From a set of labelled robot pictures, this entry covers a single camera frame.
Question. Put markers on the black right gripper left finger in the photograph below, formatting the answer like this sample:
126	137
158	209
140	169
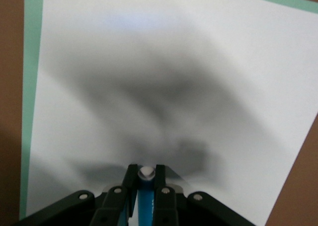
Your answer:
114	206

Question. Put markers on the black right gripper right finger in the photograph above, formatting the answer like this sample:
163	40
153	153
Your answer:
166	206

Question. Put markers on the blue marker white cap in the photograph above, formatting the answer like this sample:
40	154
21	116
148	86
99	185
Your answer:
145	198

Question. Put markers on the green clipboard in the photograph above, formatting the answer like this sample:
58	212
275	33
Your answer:
33	87

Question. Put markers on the white paper sheet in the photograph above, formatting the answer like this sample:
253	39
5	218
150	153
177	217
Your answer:
149	62

